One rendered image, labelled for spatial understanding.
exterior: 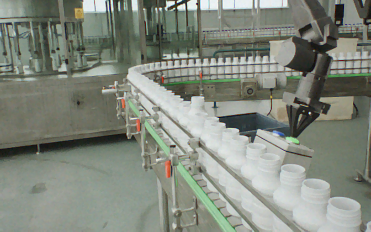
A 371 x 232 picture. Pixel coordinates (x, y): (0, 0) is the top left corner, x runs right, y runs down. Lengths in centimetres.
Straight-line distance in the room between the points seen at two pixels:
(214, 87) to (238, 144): 208
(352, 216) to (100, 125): 408
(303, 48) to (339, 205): 41
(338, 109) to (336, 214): 511
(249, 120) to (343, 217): 141
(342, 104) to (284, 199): 503
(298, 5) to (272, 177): 45
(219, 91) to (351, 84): 104
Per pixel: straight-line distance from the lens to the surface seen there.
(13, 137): 451
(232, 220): 75
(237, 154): 71
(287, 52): 81
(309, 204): 53
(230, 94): 279
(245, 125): 185
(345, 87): 302
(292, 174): 56
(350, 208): 51
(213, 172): 83
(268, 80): 265
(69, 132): 444
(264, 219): 64
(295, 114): 84
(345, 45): 545
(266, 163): 61
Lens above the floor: 138
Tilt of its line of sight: 12 degrees down
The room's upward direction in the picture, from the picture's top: 3 degrees counter-clockwise
